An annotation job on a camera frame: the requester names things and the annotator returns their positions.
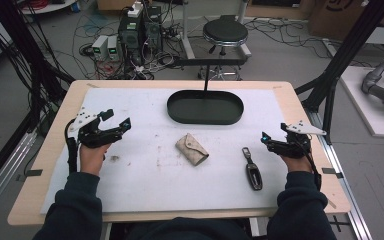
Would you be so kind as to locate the white table mat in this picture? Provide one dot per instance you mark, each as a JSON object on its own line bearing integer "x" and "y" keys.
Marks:
{"x": 153, "y": 186}

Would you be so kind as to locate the person's left hand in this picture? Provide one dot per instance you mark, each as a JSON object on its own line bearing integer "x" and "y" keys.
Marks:
{"x": 91, "y": 160}

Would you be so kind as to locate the person's dark torso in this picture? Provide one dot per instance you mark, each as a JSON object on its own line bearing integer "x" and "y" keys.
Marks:
{"x": 186, "y": 230}

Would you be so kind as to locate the cardboard box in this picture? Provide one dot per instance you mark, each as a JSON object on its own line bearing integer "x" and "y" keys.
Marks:
{"x": 336, "y": 15}

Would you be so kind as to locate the aluminium rail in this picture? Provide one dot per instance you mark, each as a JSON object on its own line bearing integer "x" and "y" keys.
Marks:
{"x": 343, "y": 186}
{"x": 3, "y": 173}

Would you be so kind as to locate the beige key pouch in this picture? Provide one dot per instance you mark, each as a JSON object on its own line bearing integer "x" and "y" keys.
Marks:
{"x": 191, "y": 149}

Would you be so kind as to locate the black car key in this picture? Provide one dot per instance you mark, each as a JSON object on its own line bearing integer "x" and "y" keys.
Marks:
{"x": 253, "y": 171}

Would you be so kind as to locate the black T-shaped stand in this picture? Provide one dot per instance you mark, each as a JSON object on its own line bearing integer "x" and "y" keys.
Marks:
{"x": 207, "y": 75}

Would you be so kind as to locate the black computer tower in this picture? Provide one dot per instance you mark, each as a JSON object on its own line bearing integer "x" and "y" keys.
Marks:
{"x": 130, "y": 36}
{"x": 153, "y": 28}

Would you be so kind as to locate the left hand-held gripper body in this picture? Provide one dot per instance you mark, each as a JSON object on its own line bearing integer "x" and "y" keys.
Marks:
{"x": 91, "y": 136}

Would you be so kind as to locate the white round table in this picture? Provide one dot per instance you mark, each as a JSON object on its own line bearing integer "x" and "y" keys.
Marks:
{"x": 51, "y": 6}

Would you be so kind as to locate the black round stool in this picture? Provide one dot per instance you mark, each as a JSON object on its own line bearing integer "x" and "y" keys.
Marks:
{"x": 225, "y": 32}

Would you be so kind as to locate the white power strip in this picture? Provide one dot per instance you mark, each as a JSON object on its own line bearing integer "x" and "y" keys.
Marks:
{"x": 135, "y": 9}

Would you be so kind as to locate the black oval tray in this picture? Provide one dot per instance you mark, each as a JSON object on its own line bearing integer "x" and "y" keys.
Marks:
{"x": 205, "y": 110}

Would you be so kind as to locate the grey power supply unit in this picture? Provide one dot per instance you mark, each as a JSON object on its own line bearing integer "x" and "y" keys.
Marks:
{"x": 113, "y": 47}
{"x": 100, "y": 46}

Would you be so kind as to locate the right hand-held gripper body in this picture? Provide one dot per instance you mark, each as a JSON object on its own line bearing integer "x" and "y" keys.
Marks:
{"x": 296, "y": 146}

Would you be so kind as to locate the white floor board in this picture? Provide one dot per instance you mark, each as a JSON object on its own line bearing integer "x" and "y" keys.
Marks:
{"x": 366, "y": 110}

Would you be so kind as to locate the black tape strip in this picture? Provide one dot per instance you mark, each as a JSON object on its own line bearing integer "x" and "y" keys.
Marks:
{"x": 33, "y": 173}
{"x": 331, "y": 172}

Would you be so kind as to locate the person's right hand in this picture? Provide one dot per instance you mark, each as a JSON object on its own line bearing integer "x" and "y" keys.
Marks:
{"x": 296, "y": 164}

